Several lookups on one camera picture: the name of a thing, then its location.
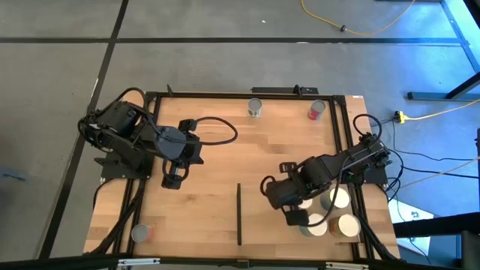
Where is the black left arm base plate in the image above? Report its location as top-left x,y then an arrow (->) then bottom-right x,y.
93,156 -> 155,180

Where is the black cable conduit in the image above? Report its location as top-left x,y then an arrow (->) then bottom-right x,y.
85,178 -> 146,256

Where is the orange red label can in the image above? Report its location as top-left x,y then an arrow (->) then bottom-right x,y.
130,223 -> 155,244

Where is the black metal floor stand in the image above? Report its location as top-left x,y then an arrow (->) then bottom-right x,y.
406,0 -> 480,101

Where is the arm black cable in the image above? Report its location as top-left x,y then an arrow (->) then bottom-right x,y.
88,87 -> 153,127
352,113 -> 383,143

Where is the orange brown label can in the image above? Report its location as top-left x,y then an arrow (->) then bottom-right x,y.
328,212 -> 362,239

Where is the blue yellow label can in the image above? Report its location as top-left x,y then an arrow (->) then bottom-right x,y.
319,186 -> 352,212

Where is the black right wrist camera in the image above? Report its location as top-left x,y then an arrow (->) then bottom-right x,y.
275,181 -> 297,206

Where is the thin tan floor cable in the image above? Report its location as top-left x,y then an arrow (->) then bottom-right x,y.
397,156 -> 480,188

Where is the black flat bar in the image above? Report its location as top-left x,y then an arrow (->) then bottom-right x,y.
250,85 -> 320,95

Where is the thin black floor cable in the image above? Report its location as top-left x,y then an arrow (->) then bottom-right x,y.
400,165 -> 472,179
388,119 -> 480,163

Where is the dark box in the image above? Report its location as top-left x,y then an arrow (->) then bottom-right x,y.
460,230 -> 480,270

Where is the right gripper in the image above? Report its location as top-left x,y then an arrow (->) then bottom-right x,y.
262,160 -> 311,227

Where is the silver aluminium bracket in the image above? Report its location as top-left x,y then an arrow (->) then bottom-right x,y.
118,257 -> 161,267
325,261 -> 371,270

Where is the black metal beam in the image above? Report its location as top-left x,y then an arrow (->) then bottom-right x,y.
392,211 -> 480,238

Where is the left gripper black cable loop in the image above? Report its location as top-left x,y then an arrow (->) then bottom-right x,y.
193,115 -> 239,146

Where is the white printed sheet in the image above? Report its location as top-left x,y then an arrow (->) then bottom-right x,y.
388,196 -> 436,256

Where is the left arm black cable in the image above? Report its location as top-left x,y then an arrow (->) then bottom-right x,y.
88,87 -> 153,127

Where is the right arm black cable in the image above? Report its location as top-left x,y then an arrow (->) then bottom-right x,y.
352,113 -> 383,143

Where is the black aluminium table frame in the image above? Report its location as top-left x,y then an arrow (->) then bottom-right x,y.
85,85 -> 401,263

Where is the long black frame beam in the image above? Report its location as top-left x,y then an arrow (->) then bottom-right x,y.
0,253 -> 480,270

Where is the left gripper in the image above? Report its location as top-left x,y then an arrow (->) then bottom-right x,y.
161,118 -> 206,191

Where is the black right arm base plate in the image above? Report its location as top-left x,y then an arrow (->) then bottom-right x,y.
361,164 -> 389,185

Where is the pink label can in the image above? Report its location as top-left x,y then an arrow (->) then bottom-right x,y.
307,99 -> 326,122

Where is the yellow extension cable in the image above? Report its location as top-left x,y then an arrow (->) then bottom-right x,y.
404,98 -> 480,122
301,0 -> 416,38

